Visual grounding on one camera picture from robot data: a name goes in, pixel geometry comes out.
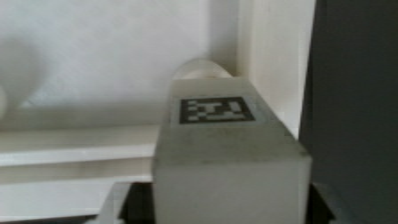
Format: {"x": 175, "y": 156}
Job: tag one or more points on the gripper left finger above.
{"x": 113, "y": 211}

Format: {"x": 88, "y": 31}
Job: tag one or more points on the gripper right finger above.
{"x": 330, "y": 211}

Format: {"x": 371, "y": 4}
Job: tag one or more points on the white table leg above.
{"x": 232, "y": 165}

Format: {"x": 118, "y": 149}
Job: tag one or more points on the white square table top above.
{"x": 90, "y": 54}

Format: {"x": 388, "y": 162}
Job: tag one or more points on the white U-shaped obstacle frame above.
{"x": 60, "y": 190}

